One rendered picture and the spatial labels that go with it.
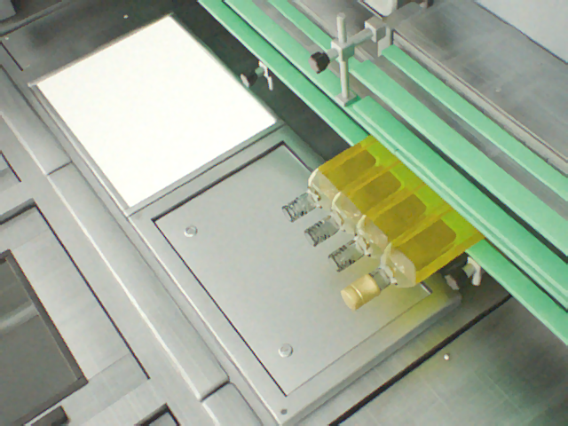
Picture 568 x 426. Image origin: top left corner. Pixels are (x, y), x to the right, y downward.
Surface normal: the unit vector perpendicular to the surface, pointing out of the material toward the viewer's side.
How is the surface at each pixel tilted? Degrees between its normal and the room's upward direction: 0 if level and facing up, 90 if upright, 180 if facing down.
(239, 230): 90
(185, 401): 90
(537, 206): 90
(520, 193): 90
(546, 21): 0
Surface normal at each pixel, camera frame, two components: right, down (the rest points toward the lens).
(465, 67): -0.11, -0.59
